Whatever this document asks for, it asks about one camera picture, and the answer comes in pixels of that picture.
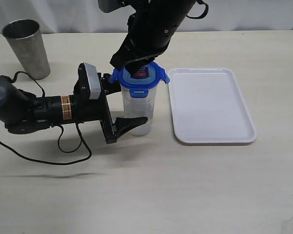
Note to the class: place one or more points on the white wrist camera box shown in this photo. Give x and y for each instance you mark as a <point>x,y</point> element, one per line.
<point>93,82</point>

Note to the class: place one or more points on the white rectangular tray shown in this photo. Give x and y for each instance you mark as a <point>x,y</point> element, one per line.
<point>208,107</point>

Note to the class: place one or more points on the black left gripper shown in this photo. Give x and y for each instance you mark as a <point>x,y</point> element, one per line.
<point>98,110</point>

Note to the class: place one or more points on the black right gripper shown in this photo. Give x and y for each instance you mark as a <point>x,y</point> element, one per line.
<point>133,57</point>

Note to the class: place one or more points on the stainless steel cup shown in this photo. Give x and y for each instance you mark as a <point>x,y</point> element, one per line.
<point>25,38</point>

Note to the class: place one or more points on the clear plastic container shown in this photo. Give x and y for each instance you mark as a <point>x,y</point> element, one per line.
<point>139,103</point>

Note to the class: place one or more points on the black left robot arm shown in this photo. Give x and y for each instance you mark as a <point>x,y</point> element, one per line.
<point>24,113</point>

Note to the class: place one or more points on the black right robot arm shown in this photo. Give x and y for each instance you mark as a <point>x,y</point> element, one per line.
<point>150,30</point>

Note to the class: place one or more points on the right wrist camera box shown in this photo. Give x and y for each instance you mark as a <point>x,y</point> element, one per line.
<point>108,6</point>

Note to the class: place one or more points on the blue plastic lid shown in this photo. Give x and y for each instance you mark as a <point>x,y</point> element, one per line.
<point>140,83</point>

